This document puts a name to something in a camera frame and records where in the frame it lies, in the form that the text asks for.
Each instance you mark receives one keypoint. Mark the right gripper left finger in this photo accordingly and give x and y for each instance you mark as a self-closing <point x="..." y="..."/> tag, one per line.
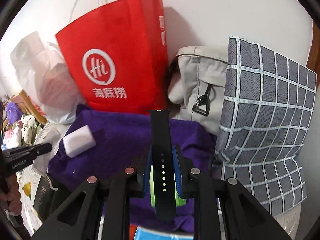
<point x="100" y="208"/>

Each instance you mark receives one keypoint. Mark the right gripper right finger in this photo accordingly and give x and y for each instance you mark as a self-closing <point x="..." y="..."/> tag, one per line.
<point x="222" y="206"/>

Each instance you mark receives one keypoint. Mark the blue tissue pack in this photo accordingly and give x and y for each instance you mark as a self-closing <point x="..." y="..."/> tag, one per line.
<point x="148" y="234"/>

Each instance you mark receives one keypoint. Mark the green wet wipe packet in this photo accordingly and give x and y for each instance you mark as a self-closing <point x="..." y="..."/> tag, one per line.
<point x="178" y="200"/>

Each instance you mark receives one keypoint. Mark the white dust bag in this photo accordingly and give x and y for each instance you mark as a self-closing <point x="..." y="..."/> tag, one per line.
<point x="46" y="144"/>

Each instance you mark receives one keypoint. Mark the person left hand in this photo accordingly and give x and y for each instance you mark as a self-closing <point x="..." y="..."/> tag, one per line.
<point x="13" y="196"/>

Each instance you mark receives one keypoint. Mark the purple plush toy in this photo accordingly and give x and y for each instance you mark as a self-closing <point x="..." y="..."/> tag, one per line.
<point x="13" y="112"/>

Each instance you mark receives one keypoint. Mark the green and gold box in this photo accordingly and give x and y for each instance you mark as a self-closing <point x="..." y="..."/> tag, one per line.
<point x="47" y="200"/>

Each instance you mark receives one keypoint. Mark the purple cloth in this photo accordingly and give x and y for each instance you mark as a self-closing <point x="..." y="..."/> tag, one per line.
<point x="119" y="139"/>

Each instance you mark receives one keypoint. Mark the white sponge block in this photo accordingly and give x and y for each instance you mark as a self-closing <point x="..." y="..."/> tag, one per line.
<point x="78" y="141"/>

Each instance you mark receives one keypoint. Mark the white Miniso plastic bag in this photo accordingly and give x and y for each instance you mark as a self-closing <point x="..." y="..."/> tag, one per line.
<point x="43" y="74"/>

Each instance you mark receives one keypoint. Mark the grey checked cushion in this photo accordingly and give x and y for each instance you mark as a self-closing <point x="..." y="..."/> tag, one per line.
<point x="268" y="104"/>

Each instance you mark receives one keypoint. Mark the beige backpack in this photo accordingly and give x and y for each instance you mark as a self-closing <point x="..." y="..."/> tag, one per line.
<point x="197" y="85"/>

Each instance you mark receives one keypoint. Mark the red Haidilao bag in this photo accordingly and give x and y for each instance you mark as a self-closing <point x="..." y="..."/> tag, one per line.
<point x="117" y="56"/>

